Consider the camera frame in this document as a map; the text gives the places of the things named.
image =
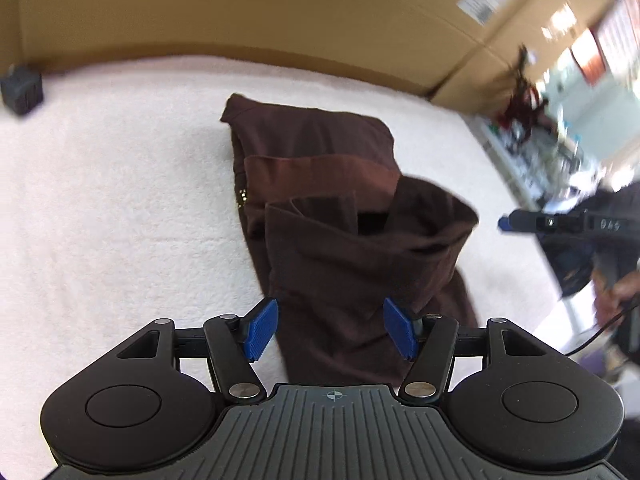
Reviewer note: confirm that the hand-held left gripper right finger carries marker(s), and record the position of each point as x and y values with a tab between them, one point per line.
400	327

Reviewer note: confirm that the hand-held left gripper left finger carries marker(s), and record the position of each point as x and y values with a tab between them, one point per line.
260	330

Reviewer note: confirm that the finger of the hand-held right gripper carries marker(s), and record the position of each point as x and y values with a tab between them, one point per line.
550	221

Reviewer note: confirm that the dark brown hoodie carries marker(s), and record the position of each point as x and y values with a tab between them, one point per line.
340	240

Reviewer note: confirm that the person's right hand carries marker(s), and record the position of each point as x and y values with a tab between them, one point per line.
615	302

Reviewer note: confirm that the person's black jacket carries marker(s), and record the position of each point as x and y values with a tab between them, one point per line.
570	265

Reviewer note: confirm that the black red feather duster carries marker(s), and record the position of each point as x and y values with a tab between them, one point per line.
522	100

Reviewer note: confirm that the white terry towel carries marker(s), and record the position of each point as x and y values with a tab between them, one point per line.
125	200

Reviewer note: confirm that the black power adapter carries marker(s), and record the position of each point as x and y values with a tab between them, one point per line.
22	90

